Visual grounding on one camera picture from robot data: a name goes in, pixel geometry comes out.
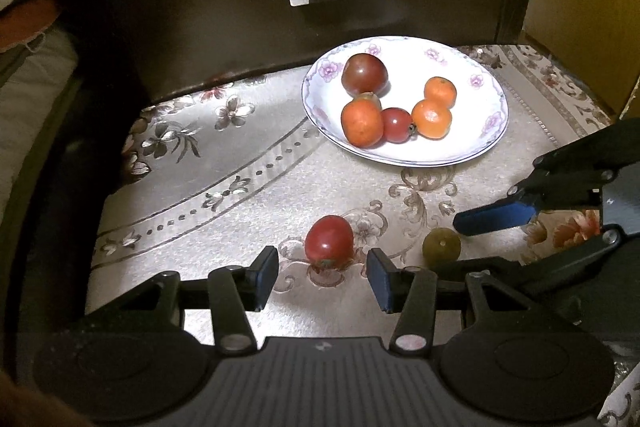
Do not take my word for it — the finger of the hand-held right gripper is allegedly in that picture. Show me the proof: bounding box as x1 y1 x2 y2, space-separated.
430 227 632 294
452 117 640 238

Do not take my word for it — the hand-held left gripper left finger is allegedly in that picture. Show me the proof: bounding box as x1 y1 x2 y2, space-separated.
82 246 280 354

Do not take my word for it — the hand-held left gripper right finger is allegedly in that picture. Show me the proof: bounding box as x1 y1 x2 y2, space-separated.
366 248 566 354

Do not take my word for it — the red cherry tomato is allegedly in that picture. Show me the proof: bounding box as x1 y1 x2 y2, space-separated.
304 215 354 269
381 107 418 144

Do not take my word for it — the white floral plate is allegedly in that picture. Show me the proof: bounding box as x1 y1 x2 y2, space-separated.
301 36 510 166

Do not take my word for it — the small orange tangerine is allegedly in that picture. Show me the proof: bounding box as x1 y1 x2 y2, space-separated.
411 99 453 140
423 77 458 109
341 99 385 148

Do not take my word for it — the large dark red tomato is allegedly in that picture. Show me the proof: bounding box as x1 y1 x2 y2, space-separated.
342 53 390 96

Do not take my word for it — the floral beige tablecloth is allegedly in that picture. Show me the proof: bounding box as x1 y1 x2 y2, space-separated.
85 44 640 427

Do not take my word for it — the dark wooden nightstand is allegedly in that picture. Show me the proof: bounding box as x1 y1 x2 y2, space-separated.
80 0 545 105

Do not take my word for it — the grey mattress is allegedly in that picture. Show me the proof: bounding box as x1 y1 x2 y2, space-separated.
0 32 81 218

